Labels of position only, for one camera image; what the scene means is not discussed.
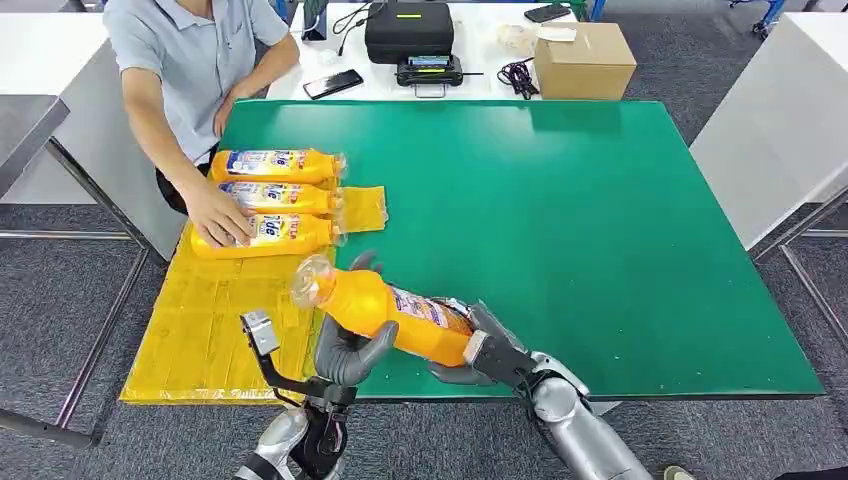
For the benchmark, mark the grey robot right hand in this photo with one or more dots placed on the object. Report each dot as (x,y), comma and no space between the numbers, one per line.
(457,376)

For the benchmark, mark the person's left hand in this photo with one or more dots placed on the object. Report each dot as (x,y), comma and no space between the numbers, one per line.
(225,116)

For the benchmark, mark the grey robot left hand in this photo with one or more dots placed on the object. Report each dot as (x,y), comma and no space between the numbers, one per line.
(354,361)

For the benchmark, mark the person's right hand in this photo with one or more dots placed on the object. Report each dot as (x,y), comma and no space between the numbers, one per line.
(215,215)

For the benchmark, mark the orange drink bottle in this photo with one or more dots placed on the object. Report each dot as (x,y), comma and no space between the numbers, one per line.
(278,197)
(371,305)
(291,235)
(278,166)

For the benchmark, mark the person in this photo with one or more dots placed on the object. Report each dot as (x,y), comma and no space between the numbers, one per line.
(192,66)

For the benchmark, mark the black smartphone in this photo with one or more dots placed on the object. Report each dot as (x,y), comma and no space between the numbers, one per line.
(333,84)
(547,12)

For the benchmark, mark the yellow sheet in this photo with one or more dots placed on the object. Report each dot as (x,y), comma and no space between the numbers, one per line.
(212,331)

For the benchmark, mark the black upright stand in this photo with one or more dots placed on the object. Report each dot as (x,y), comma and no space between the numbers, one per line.
(314,20)

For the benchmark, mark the white side table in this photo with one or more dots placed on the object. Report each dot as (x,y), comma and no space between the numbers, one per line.
(86,132)
(775,119)

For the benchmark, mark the green table mat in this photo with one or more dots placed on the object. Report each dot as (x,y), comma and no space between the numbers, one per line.
(563,232)

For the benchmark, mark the steel table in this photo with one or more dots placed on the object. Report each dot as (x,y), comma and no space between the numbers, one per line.
(26,126)

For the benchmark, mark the black hard case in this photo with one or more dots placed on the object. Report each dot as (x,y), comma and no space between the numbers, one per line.
(409,36)

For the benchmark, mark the black handheld controller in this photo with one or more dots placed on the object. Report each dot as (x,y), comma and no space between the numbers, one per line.
(430,71)

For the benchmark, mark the crumpled clear plastic bag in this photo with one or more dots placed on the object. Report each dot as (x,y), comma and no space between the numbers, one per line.
(515,38)

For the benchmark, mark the brown cardboard box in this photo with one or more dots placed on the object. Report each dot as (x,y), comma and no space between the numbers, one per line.
(583,66)

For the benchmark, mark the white paper sheet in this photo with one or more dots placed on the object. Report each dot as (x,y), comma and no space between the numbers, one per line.
(556,33)

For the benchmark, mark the blue metal rack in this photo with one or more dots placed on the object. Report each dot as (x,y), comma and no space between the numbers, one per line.
(596,9)

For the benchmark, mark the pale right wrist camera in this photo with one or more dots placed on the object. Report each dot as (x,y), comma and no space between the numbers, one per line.
(503,364)

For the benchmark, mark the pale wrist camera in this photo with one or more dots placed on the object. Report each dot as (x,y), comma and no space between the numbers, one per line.
(503,364)
(262,331)

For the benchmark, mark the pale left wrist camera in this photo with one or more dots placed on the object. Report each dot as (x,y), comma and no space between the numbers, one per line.
(262,331)

